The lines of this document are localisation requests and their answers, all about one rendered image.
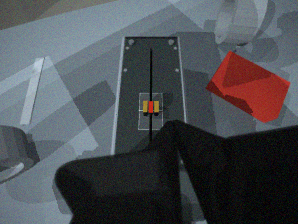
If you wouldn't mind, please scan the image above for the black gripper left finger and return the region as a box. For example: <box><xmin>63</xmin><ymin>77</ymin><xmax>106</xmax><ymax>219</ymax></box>
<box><xmin>54</xmin><ymin>121</ymin><xmax>183</xmax><ymax>224</ymax></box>

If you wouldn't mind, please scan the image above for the grey cylinder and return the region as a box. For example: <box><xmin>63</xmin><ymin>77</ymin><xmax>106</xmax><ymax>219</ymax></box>
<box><xmin>214</xmin><ymin>0</ymin><xmax>268</xmax><ymax>46</ymax></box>
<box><xmin>0</xmin><ymin>125</ymin><xmax>34</xmax><ymax>184</ymax></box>

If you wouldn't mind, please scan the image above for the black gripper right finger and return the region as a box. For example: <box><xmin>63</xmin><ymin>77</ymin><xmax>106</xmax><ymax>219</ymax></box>
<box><xmin>172</xmin><ymin>120</ymin><xmax>298</xmax><ymax>224</ymax></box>

